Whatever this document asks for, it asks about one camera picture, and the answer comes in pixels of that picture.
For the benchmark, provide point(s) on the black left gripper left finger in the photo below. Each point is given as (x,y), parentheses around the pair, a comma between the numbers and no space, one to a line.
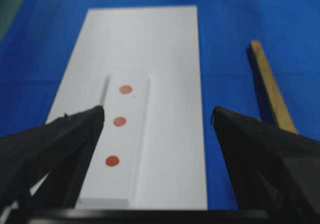
(43,169)

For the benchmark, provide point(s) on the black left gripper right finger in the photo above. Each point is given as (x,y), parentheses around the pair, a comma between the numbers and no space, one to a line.
(271,170)

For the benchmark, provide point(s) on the wooden mallet hammer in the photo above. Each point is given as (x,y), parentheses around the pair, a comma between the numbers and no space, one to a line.
(272,106)

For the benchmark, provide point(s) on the small white raised block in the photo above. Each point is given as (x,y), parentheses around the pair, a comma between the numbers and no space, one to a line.
(112,176)

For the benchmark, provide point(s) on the blue table cloth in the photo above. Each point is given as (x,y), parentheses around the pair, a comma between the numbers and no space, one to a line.
(35,51)

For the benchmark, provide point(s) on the large white foam board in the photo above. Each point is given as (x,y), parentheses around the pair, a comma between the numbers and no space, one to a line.
(161,43)

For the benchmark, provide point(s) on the green backdrop curtain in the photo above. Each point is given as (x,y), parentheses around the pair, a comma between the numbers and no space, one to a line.
(9,9)

